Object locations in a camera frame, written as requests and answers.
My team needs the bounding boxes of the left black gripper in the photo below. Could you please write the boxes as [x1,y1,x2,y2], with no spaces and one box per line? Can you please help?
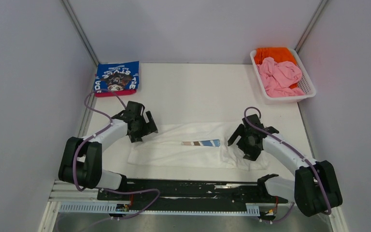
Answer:
[129,111,157,143]

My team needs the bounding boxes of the white printed t shirt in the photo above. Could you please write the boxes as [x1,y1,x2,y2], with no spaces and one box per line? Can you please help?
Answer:
[128,121,269,171]

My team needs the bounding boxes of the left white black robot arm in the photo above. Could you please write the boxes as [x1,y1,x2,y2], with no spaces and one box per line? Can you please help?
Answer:
[58,101,158,200]

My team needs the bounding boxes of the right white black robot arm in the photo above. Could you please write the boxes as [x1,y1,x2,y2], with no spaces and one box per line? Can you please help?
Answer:
[227,114,343,217]

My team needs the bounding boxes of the blue folded graphic t shirt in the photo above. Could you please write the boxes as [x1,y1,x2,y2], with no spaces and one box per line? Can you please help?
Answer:
[93,61,140,96]

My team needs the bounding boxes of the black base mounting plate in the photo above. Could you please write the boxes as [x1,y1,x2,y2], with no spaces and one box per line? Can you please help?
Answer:
[97,179,288,211]

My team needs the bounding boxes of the pink crumpled t shirt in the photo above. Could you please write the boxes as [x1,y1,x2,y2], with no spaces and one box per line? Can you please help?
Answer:
[257,57,305,98]

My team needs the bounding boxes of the white plastic basket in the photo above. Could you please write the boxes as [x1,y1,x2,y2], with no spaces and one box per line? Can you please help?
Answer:
[250,48,316,105]

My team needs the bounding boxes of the orange t shirt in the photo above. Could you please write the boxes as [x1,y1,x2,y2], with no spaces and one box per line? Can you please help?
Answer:
[254,47,299,89]

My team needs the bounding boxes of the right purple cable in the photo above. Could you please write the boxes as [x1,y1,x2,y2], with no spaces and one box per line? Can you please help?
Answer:
[243,107,333,224]

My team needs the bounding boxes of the purple cable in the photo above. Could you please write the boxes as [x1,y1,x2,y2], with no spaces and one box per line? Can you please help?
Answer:
[243,107,333,224]
[72,89,161,221]

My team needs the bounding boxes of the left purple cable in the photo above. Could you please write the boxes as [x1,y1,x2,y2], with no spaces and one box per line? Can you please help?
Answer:
[72,89,161,221]

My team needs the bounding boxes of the white slotted cable duct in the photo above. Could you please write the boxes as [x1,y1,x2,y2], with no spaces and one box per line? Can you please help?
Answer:
[58,202,260,217]

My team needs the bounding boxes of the aluminium frame rail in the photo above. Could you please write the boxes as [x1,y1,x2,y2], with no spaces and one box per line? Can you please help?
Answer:
[39,179,342,232]

